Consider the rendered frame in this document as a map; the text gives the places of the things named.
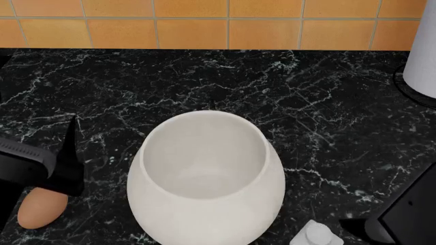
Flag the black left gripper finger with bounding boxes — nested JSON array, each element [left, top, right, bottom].
[[33, 114, 86, 198]]

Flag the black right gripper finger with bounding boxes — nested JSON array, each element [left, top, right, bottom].
[[339, 218, 369, 242]]

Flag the white ceramic bowl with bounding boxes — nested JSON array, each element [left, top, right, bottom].
[[126, 110, 286, 245]]

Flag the brown egg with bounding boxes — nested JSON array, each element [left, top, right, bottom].
[[16, 188, 69, 229]]

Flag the black paper towel holder base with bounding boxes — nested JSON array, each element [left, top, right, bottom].
[[392, 64, 436, 110]]

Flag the white paper towel roll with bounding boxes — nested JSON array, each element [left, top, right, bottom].
[[401, 0, 436, 99]]

